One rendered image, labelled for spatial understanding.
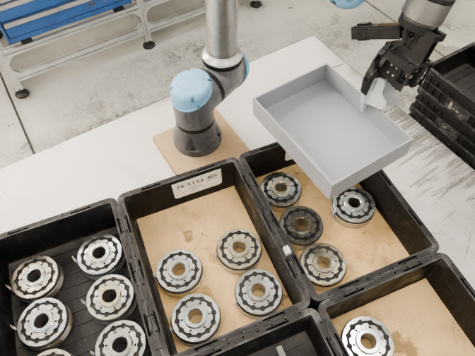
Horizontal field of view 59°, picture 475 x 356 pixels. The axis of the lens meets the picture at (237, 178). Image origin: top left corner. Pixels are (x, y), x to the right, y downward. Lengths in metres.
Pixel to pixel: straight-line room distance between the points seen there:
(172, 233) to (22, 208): 0.51
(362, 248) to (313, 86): 0.40
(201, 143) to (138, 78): 1.50
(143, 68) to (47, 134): 0.71
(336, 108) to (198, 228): 0.43
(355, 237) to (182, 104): 0.56
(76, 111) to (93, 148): 1.21
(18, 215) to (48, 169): 0.17
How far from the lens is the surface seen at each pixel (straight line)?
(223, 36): 1.17
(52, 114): 2.67
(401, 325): 1.00
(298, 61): 1.65
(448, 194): 1.37
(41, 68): 2.78
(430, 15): 0.83
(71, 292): 1.05
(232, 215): 1.05
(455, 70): 2.11
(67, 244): 1.11
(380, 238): 1.07
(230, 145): 1.32
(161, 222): 1.07
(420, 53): 0.86
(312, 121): 0.95
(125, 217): 0.99
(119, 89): 2.68
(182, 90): 1.17
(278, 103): 0.98
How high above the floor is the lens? 1.74
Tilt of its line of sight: 55 degrees down
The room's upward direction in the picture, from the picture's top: 2 degrees counter-clockwise
